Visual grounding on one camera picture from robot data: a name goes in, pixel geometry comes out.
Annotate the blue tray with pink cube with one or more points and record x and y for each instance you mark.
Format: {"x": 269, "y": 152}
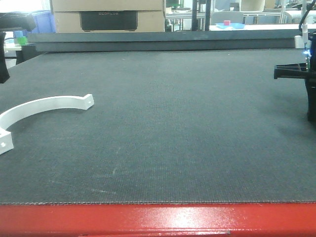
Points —
{"x": 231, "y": 26}

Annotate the pink cube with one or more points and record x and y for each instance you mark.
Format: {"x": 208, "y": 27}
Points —
{"x": 226, "y": 22}

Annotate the white curved pipe clamp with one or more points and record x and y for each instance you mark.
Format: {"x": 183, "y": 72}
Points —
{"x": 30, "y": 108}

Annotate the lower cardboard box with handle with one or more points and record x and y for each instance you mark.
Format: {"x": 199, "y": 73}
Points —
{"x": 148, "y": 21}

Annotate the upper cardboard box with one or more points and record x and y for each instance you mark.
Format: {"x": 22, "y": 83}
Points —
{"x": 110, "y": 5}

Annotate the dark grey table mat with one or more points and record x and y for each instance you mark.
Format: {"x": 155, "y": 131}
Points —
{"x": 166, "y": 127}

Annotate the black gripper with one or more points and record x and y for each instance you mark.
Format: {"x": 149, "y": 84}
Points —
{"x": 299, "y": 71}

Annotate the green cube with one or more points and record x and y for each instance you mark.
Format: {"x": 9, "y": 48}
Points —
{"x": 22, "y": 40}

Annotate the dark raised board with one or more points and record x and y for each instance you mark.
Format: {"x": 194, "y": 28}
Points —
{"x": 164, "y": 41}

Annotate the blue cube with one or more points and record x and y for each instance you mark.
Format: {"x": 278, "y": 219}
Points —
{"x": 18, "y": 34}

